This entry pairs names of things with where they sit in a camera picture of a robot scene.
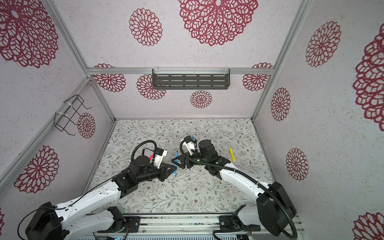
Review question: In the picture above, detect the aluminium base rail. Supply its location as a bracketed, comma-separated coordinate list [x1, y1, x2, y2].
[74, 212, 304, 240]

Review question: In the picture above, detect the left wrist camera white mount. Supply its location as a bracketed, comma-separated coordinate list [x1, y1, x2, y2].
[152, 148, 168, 169]

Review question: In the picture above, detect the dark grey wall shelf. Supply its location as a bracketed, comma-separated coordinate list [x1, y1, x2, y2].
[152, 69, 231, 90]

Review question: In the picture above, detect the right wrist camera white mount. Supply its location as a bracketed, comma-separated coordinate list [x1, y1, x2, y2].
[183, 136, 197, 156]

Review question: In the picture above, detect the black wire wall rack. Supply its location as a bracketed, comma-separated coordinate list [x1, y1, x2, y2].
[53, 94, 91, 136]

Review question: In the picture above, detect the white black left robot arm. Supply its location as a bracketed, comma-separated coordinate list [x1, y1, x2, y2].
[25, 156, 177, 240]

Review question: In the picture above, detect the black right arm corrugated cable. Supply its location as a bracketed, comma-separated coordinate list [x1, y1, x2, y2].
[179, 138, 298, 240]

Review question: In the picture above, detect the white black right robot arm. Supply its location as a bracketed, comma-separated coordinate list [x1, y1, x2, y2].
[172, 136, 298, 240]

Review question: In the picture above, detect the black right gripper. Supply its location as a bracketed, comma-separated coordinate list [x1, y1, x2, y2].
[172, 150, 210, 170]

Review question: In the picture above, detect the yellow highlighter pen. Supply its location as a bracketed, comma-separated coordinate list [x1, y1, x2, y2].
[229, 148, 236, 162]

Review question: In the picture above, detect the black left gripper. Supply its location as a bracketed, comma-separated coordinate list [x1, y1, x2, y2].
[138, 162, 178, 184]

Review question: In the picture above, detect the blue highlighter pen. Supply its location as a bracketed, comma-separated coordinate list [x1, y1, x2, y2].
[174, 151, 179, 167]

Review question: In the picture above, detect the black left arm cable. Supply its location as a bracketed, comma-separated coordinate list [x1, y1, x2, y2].
[17, 139, 158, 240]

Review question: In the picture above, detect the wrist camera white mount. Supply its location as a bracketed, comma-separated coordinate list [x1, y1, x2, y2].
[152, 148, 168, 169]
[183, 136, 197, 156]

